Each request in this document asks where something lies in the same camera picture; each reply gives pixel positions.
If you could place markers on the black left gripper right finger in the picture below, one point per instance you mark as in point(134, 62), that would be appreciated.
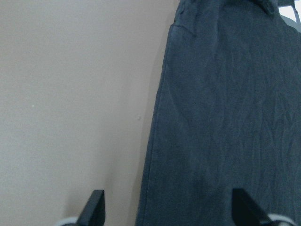
point(246, 212)

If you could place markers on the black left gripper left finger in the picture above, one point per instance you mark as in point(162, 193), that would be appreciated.
point(93, 213)

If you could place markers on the black graphic t-shirt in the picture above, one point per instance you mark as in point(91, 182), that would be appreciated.
point(227, 115)

